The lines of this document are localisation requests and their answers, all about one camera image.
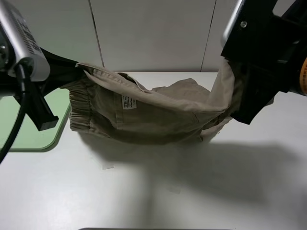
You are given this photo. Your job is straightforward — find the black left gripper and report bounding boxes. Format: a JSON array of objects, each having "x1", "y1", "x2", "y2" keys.
[{"x1": 0, "y1": 49, "x2": 79, "y2": 131}]

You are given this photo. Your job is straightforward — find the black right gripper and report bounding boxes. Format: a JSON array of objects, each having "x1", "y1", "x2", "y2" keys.
[{"x1": 221, "y1": 0, "x2": 307, "y2": 124}]

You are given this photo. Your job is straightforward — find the khaki shorts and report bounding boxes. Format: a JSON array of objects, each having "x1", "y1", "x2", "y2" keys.
[{"x1": 65, "y1": 60, "x2": 242, "y2": 144}]

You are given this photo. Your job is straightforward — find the green plastic tray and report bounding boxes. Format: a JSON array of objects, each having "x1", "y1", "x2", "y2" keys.
[{"x1": 0, "y1": 89, "x2": 71, "y2": 152}]

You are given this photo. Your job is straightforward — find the clear tape strip left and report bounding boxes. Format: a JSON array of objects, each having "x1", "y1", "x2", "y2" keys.
[{"x1": 102, "y1": 163, "x2": 115, "y2": 170}]

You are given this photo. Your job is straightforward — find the black left camera cable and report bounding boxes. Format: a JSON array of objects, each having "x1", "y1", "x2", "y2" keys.
[{"x1": 0, "y1": 64, "x2": 32, "y2": 166}]

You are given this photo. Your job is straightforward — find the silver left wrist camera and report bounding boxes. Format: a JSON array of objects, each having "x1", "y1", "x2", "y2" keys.
[{"x1": 0, "y1": 0, "x2": 50, "y2": 81}]

